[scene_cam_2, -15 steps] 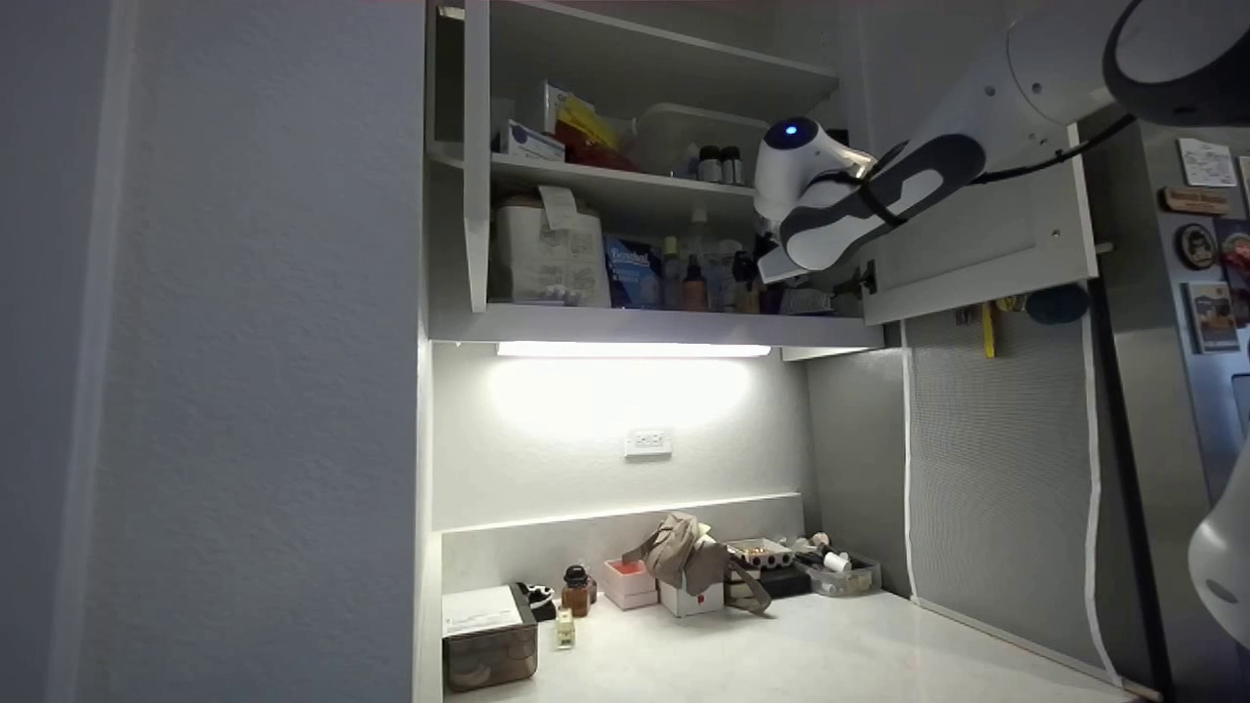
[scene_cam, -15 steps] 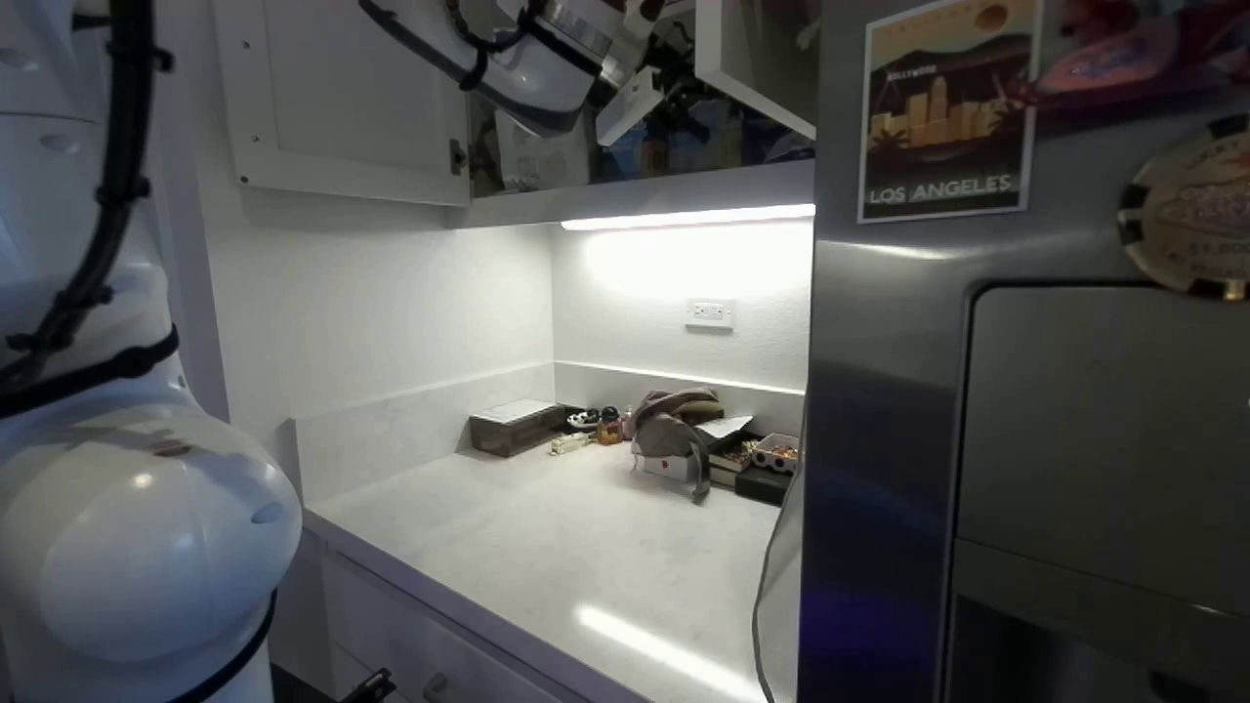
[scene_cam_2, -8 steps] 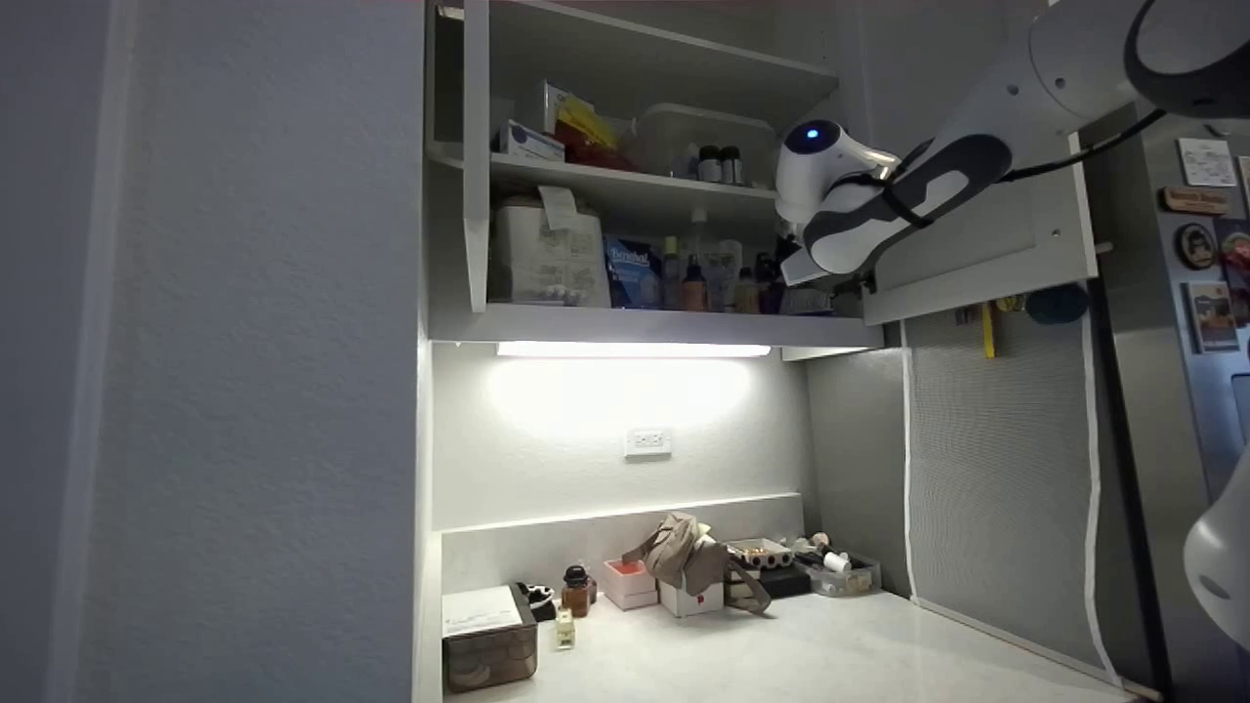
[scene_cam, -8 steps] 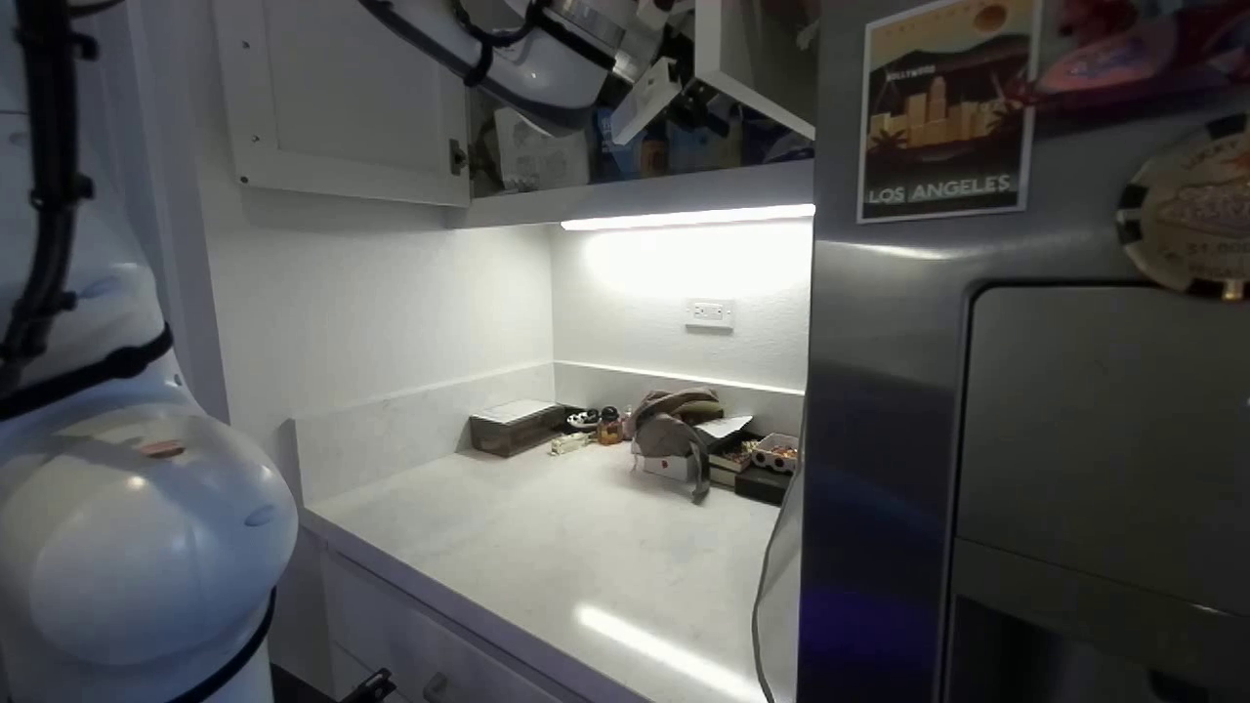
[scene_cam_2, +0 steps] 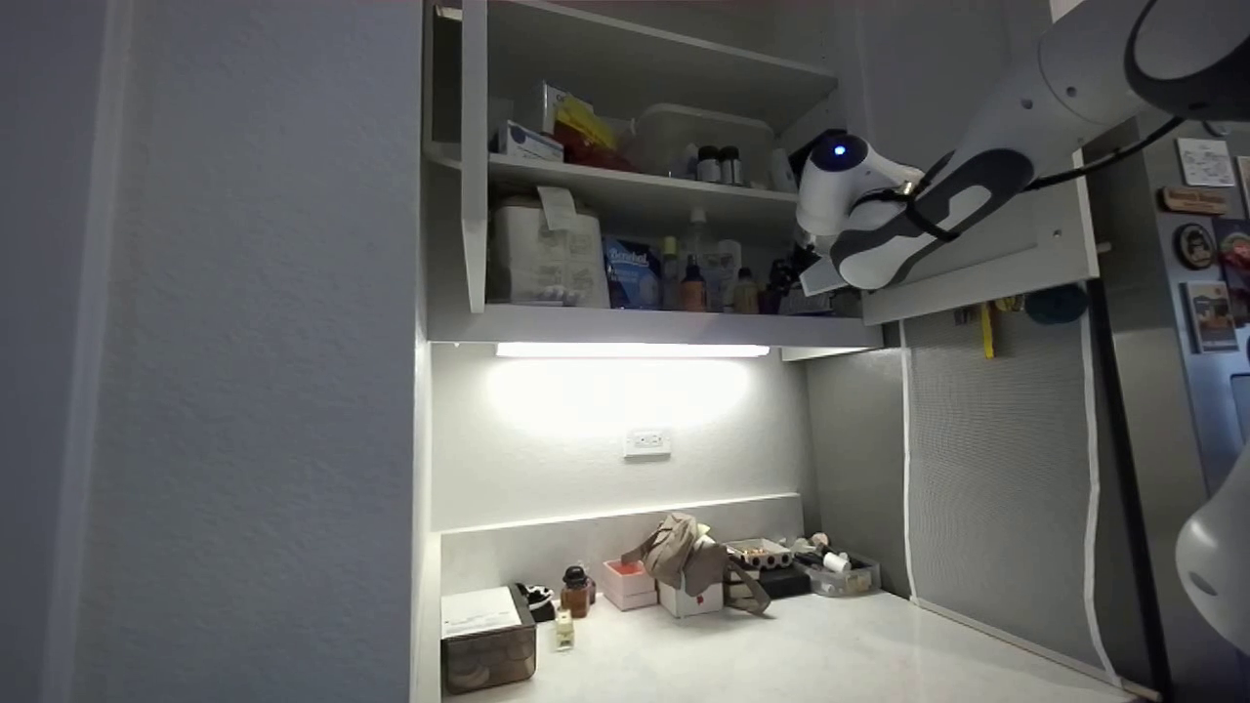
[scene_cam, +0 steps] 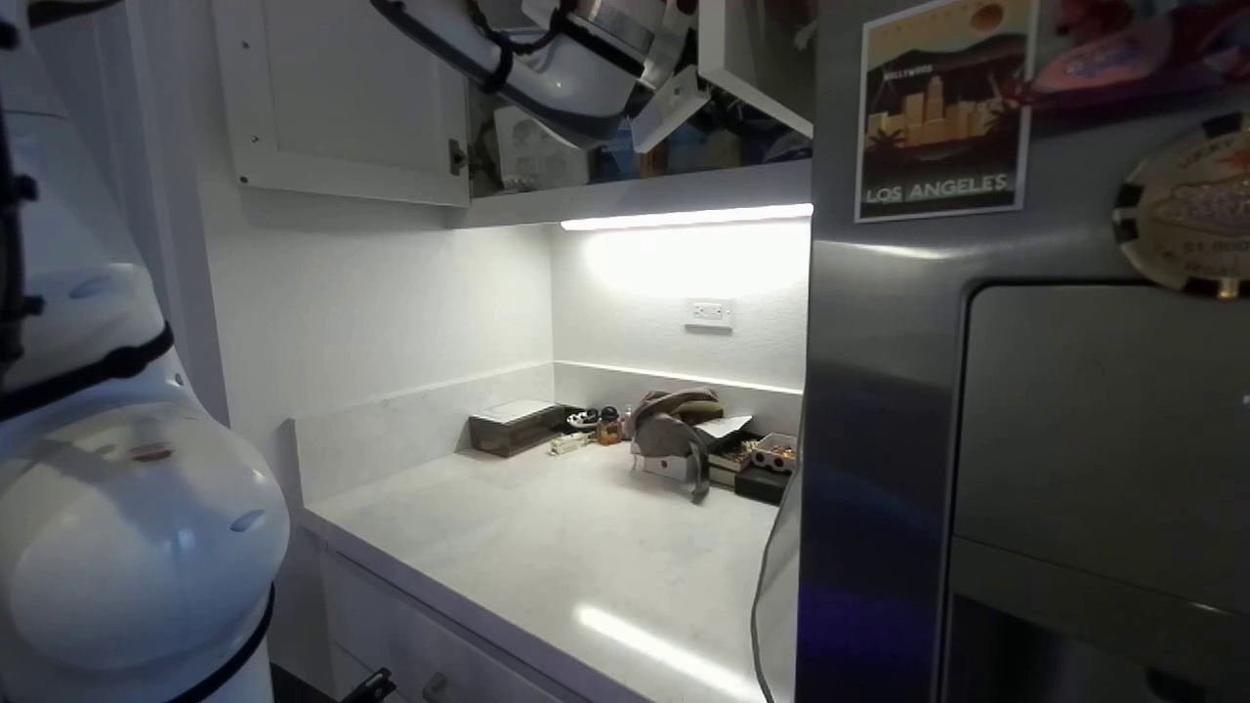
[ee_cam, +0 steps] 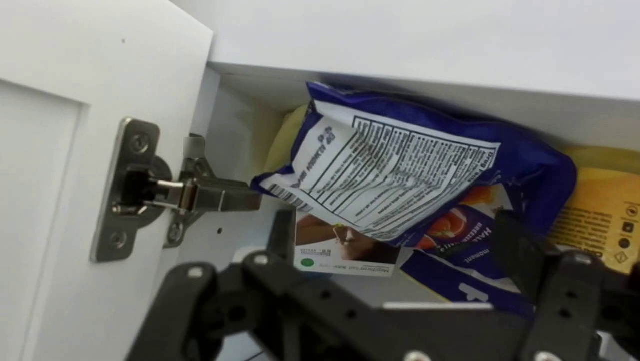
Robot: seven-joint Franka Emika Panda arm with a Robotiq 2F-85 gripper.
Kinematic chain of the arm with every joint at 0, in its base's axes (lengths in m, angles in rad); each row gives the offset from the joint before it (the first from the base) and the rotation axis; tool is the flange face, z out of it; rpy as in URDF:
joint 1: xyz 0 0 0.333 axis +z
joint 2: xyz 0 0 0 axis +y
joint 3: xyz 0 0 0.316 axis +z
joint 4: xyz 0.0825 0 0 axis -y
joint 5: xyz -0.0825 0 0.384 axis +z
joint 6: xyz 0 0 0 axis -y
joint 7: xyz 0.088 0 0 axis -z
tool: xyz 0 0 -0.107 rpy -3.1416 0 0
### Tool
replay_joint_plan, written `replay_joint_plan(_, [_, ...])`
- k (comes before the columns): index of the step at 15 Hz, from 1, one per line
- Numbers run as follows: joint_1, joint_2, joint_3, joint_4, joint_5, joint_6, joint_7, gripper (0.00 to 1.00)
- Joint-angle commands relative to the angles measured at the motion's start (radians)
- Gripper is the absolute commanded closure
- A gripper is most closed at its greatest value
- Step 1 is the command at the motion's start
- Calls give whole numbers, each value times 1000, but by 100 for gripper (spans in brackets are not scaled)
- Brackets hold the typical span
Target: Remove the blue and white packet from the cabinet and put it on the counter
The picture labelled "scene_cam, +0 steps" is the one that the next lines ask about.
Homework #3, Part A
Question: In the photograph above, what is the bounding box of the pink magnet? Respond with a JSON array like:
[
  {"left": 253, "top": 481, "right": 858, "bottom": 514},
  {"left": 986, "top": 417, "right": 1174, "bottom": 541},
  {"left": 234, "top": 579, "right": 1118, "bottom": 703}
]
[{"left": 1027, "top": 0, "right": 1250, "bottom": 109}]

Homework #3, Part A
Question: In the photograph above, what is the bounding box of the brown cardboard box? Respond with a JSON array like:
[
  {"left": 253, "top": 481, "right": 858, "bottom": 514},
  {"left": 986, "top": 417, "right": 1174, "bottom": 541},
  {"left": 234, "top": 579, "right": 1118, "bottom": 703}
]
[{"left": 466, "top": 397, "right": 578, "bottom": 459}]

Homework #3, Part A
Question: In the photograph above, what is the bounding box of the white base cabinet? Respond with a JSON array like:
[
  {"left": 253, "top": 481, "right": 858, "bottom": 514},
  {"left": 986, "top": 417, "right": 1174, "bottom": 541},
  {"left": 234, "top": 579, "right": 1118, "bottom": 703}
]
[{"left": 294, "top": 510, "right": 658, "bottom": 703}]

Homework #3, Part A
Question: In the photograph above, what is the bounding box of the round straw-coloured magnet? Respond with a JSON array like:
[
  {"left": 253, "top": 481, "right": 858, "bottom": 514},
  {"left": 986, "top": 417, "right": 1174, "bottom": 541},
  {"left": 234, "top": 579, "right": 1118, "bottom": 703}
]
[{"left": 1109, "top": 111, "right": 1250, "bottom": 303}]

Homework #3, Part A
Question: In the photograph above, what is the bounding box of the stainless steel refrigerator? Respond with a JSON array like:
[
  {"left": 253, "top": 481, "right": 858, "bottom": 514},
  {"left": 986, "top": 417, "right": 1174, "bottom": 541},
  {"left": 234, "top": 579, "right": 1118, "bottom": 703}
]
[{"left": 793, "top": 0, "right": 1250, "bottom": 703}]

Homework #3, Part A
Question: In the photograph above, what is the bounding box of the white panelled cabinet door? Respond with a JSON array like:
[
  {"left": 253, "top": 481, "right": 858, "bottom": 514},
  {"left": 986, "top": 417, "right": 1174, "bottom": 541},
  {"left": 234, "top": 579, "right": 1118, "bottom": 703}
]
[
  {"left": 211, "top": 0, "right": 475, "bottom": 213},
  {"left": 694, "top": 0, "right": 819, "bottom": 140}
]

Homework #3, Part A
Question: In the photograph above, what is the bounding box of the Los Angeles poster magnet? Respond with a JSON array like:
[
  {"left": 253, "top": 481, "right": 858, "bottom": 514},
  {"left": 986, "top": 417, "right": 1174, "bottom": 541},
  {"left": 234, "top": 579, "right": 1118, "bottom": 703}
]
[{"left": 853, "top": 0, "right": 1042, "bottom": 226}]

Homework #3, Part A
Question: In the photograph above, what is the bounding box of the white wall cabinet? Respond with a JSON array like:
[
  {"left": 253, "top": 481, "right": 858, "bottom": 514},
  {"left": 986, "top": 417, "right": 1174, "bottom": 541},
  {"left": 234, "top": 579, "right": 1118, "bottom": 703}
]
[{"left": 444, "top": 0, "right": 819, "bottom": 234}]

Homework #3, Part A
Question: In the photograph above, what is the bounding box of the black drawer handle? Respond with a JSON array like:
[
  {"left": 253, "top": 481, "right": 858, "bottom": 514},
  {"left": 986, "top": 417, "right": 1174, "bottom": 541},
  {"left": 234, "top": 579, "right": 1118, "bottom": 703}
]
[{"left": 348, "top": 663, "right": 398, "bottom": 703}]

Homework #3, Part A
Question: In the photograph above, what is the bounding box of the under-cabinet light strip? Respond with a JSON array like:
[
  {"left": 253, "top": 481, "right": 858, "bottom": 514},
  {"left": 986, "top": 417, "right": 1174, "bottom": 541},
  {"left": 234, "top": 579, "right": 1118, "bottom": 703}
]
[{"left": 557, "top": 199, "right": 815, "bottom": 239}]

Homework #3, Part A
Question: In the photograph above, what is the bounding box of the white wall outlet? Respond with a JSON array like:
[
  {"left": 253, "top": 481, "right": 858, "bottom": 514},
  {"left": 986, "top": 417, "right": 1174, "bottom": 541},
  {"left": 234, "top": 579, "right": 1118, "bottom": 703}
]
[{"left": 685, "top": 291, "right": 743, "bottom": 337}]

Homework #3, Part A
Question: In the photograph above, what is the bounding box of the dark tray with small items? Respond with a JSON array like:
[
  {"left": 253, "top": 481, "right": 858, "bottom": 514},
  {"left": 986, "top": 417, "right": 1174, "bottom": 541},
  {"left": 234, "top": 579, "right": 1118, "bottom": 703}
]
[{"left": 729, "top": 433, "right": 799, "bottom": 507}]

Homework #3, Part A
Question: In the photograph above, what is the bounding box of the dark thin cable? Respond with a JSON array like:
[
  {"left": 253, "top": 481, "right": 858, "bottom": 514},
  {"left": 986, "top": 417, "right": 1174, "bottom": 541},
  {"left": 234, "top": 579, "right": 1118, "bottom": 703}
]
[{"left": 747, "top": 505, "right": 789, "bottom": 695}]

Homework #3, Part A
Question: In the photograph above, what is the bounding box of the crumpled brown paper bag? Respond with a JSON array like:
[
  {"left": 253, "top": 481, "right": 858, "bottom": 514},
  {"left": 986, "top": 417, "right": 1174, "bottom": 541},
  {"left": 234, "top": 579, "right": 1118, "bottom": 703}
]
[{"left": 630, "top": 387, "right": 728, "bottom": 505}]

